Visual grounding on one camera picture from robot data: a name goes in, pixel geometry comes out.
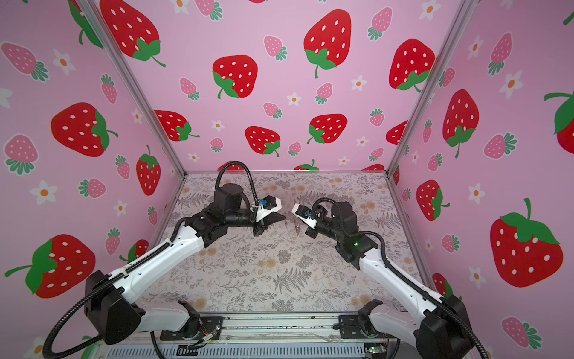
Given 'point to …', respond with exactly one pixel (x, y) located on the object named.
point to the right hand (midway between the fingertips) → (295, 209)
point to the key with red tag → (297, 228)
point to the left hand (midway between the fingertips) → (283, 214)
